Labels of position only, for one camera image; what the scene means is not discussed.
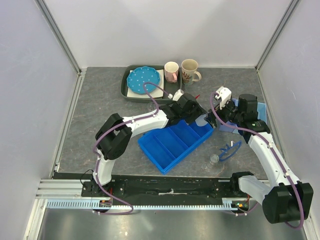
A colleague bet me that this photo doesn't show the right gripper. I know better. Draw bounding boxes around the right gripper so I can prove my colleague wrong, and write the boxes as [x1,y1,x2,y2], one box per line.
[204,98,244,129]

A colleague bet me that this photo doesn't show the white wash bottle red cap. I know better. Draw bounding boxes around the white wash bottle red cap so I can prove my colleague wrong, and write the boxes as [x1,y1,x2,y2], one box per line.
[195,94,208,127]

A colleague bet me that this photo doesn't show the clear glass beaker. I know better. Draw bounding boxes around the clear glass beaker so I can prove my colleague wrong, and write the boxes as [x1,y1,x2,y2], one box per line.
[147,102,157,112]

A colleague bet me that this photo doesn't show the blue safety glasses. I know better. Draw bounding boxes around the blue safety glasses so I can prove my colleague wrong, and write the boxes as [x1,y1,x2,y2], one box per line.
[218,140,242,162]

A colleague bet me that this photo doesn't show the glass stoppered bottle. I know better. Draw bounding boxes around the glass stoppered bottle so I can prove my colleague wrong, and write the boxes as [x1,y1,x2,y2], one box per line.
[205,154,220,171]

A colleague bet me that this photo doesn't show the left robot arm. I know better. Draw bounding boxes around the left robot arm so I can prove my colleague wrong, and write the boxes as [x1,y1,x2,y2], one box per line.
[92,93,208,197]

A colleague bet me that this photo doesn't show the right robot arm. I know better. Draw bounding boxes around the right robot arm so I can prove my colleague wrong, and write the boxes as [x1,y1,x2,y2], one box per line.
[208,92,314,230]

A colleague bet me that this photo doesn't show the white square plate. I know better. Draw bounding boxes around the white square plate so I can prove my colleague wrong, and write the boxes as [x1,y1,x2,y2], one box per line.
[126,69,166,99]

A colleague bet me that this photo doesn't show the beige patterned mug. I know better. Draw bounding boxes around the beige patterned mug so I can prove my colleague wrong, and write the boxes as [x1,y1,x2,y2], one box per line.
[181,59,202,86]

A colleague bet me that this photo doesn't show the pink mug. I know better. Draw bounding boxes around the pink mug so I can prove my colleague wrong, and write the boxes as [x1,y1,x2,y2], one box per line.
[164,61,179,83]

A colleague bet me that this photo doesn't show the blue divided plastic tray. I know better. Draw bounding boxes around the blue divided plastic tray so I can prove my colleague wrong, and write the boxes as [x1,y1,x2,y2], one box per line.
[137,120,214,175]

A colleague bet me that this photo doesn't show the purple and blue organizer bins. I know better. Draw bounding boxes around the purple and blue organizer bins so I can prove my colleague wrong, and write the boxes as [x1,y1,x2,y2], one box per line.
[218,102,268,135]

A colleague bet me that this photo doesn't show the grey plastic tray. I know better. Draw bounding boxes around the grey plastic tray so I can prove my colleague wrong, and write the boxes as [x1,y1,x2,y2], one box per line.
[120,65,183,104]

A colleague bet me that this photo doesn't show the blue polka dot plate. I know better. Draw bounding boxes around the blue polka dot plate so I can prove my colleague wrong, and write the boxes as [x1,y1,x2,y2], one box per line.
[126,66,161,95]

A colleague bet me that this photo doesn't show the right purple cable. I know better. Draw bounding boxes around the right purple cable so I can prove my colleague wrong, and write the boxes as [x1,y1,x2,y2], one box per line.
[209,91,307,231]

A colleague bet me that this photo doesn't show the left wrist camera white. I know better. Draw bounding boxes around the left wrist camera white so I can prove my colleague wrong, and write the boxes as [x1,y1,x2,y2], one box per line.
[167,89,184,101]

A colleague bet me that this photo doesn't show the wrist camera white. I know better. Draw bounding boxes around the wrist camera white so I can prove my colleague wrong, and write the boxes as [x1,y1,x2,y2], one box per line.
[167,89,184,101]
[214,86,232,106]

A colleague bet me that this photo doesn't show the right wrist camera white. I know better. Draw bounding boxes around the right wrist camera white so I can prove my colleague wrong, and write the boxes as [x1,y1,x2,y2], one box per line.
[214,86,232,106]

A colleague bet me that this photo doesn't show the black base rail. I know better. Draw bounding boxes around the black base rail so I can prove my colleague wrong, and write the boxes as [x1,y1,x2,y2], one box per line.
[52,171,266,207]

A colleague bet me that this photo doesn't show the grey cable duct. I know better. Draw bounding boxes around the grey cable duct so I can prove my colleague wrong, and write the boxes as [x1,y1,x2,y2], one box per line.
[46,199,238,211]

